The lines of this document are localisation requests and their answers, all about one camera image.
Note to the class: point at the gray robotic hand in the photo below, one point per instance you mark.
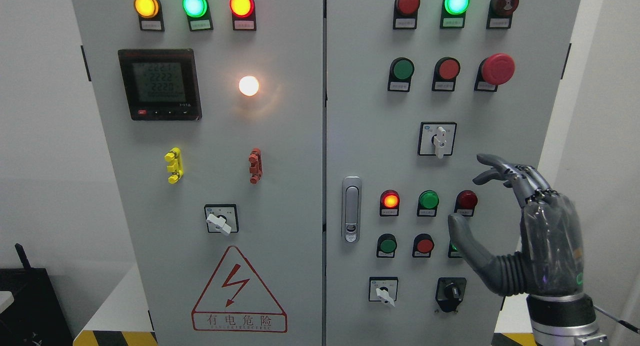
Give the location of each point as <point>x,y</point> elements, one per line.
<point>551,263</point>

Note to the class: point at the lit green button lower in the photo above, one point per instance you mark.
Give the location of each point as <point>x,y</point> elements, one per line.
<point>453,251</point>

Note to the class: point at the red push button lower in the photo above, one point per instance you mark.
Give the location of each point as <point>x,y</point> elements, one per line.
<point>423,245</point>

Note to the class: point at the red push button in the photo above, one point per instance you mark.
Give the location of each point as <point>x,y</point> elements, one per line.
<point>445,74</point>
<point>423,245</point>

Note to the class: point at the green indicator light middle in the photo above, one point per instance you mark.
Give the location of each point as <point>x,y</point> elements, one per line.
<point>427,204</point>

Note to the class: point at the green indicator light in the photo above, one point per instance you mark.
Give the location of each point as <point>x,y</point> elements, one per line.
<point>427,204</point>
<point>198,14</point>

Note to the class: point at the green push button lower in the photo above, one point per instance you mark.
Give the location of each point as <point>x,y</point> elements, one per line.
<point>386,246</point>

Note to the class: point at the green push button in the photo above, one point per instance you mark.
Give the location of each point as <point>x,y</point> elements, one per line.
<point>400,74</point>
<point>386,246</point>

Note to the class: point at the lit red indicator light middle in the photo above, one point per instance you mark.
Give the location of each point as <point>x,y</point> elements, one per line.
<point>389,203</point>

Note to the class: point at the red emergency stop button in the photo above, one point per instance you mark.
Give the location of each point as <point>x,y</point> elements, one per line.
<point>493,71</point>

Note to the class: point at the red push button upper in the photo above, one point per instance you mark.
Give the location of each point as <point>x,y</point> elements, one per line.
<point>445,74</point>

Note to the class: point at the green push button upper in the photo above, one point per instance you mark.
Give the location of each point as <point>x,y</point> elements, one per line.
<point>400,74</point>

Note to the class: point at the dark red buzzer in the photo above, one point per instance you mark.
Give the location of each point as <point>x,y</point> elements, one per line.
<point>500,13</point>

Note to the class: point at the green lit light top right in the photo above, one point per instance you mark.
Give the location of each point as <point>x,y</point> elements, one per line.
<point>453,14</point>

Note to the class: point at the gray electrical cabinet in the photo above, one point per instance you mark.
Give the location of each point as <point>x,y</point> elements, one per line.
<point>308,88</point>

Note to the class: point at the dark red light top right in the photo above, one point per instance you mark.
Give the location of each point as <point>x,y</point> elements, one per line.
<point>405,14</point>

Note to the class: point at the red terminal clip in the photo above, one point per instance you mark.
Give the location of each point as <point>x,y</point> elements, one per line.
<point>255,167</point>

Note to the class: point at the electric hazard warning sticker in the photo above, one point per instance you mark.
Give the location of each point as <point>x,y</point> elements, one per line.
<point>236,299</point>

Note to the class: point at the yellow terminal clip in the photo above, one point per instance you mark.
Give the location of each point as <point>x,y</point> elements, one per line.
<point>174,165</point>

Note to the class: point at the red indicator light top left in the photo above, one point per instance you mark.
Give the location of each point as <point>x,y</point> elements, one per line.
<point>243,14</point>

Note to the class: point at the digital power meter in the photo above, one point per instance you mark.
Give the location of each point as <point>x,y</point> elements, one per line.
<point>161,84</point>

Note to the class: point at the green indicator light top left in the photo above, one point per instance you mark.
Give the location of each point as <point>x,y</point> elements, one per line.
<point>198,14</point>

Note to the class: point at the yellow indicator light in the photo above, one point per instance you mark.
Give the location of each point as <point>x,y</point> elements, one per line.
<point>149,14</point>

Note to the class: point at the black box with antenna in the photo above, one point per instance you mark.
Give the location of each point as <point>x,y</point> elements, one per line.
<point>35,317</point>

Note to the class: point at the black key selector switch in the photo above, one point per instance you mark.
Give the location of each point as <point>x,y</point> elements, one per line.
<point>450,293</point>

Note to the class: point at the silver door latch handle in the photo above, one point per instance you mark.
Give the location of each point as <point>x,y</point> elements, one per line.
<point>351,208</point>

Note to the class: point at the left panel gray rotary switch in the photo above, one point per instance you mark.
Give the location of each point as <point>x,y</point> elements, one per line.
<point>221,218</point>

